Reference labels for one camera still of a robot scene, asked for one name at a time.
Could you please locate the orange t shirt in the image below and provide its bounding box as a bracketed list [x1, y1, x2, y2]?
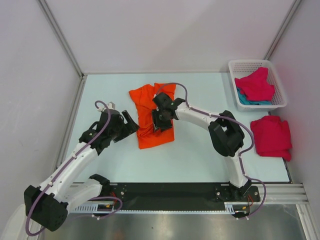
[128, 83, 176, 150]

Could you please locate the white plastic basket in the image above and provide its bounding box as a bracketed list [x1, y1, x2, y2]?
[228, 59, 288, 112]

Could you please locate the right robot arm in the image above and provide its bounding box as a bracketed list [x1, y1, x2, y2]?
[151, 92, 252, 201]

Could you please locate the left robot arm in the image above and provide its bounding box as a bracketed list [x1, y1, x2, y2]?
[24, 109, 139, 232]

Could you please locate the teal t shirt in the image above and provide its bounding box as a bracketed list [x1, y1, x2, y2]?
[236, 86, 272, 106]

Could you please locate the pink t shirt in basket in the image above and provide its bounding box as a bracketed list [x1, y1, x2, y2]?
[234, 67, 276, 102]

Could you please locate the folded pink t shirt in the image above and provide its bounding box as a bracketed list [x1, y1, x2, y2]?
[250, 115, 292, 162]

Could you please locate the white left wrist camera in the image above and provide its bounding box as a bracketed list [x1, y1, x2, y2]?
[97, 101, 116, 113]

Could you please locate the white slotted cable duct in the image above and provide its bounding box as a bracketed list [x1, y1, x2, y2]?
[71, 202, 249, 216]

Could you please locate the right aluminium corner post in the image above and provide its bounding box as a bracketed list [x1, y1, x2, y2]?
[263, 0, 304, 61]

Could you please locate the aluminium corner post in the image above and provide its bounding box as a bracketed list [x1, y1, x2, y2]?
[36, 0, 84, 79]
[263, 0, 304, 61]

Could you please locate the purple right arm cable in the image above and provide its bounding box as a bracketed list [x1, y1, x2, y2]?
[156, 82, 267, 221]

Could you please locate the aluminium front rail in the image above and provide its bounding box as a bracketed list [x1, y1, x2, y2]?
[36, 182, 311, 204]

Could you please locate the left aluminium corner post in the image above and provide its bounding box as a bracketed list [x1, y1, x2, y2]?
[36, 0, 84, 79]

